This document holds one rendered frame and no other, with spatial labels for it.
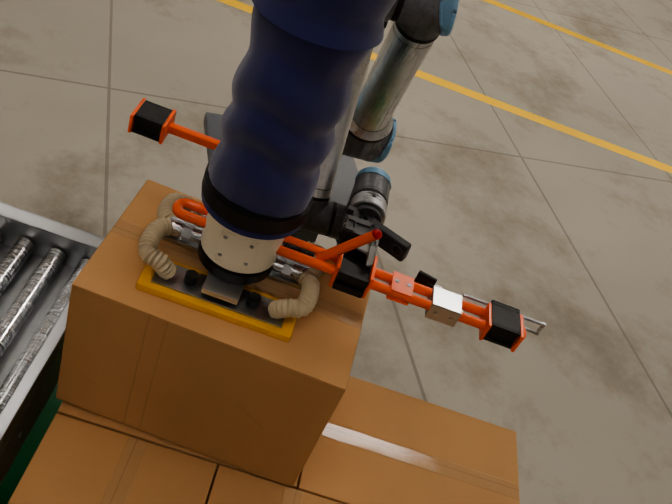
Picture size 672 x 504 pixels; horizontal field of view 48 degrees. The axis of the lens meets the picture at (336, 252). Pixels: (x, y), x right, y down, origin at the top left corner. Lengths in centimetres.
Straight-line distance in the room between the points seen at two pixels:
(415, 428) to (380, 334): 102
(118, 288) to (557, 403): 215
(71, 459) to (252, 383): 47
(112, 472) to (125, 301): 44
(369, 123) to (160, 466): 107
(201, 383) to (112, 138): 210
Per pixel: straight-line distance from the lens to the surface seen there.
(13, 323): 208
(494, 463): 221
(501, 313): 171
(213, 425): 179
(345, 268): 161
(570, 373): 349
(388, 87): 202
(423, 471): 208
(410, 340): 316
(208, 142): 184
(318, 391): 161
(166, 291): 161
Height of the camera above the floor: 214
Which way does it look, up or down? 39 degrees down
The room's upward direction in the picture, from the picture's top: 24 degrees clockwise
